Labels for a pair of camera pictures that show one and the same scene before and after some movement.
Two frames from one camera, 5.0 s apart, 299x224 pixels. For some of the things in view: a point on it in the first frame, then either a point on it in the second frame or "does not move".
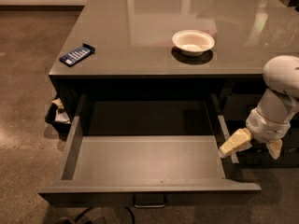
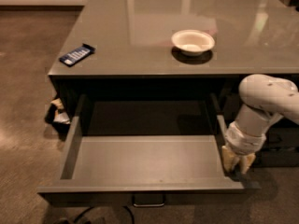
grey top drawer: x=148 y=147 does not move
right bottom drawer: x=260 y=159 does not move
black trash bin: x=57 y=116 does not move
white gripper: x=267 y=127 to x=244 y=141
